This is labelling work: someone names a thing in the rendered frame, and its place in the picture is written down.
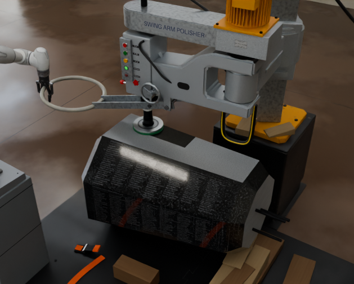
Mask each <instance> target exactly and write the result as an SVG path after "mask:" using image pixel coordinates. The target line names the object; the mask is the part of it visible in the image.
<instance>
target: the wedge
mask: <svg viewBox="0 0 354 284"><path fill-rule="evenodd" d="M264 132H265V133H266V135H267V136H268V137H269V138H272V137H279V136H287V135H294V134H295V127H294V126H293V125H292V124H291V123H290V122H287V123H283V124H281V125H277V126H274V127H270V128H267V129H265V130H264Z"/></svg>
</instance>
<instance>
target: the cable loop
mask: <svg viewBox="0 0 354 284"><path fill-rule="evenodd" d="M257 106H258V105H257V104H256V105H255V106H254V111H253V113H252V117H251V123H250V131H249V136H248V139H247V140H246V141H240V140H236V139H233V138H231V137H229V136H227V134H226V131H225V116H226V113H225V112H221V135H222V137H223V138H224V139H225V140H227V141H228V142H231V143H233V144H237V145H248V144H250V143H251V142H252V140H253V136H254V129H255V124H256V115H257Z"/></svg>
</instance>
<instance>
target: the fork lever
mask: <svg viewBox="0 0 354 284"><path fill-rule="evenodd" d="M101 98H103V99H104V101H103V102H92V104H93V105H94V106H95V108H94V109H165V110H168V109H169V108H168V106H165V107H164V96H162V95H161V99H160V101H159V102H158V103H157V104H149V103H147V102H145V101H142V102H141V96H138V95H101ZM176 101H181V100H177V99H173V98H171V109H174V108H175V107H174V103H175V102H176Z"/></svg>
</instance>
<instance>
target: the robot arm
mask: <svg viewBox="0 0 354 284"><path fill-rule="evenodd" d="M11 63H17V64H20V65H31V66H34V67H35V68H37V75H38V77H39V80H37V81H36V84H37V90H38V93H40V91H41V89H42V87H43V86H45V87H46V89H47V92H48V102H51V98H52V96H51V95H53V83H51V82H50V81H49V74H50V70H49V65H50V60H49V56H48V52H47V50H46V49H45V48H43V47H38V48H36V49H35V51H34V52H32V51H28V50H25V49H20V48H17V49H14V50H13V49H11V48H9V47H6V46H2V45H0V64H11ZM39 83H40V84H41V88H40V84H39ZM49 84H50V87H49ZM2 172H3V170H2V169H1V168H0V174H1V173H2Z"/></svg>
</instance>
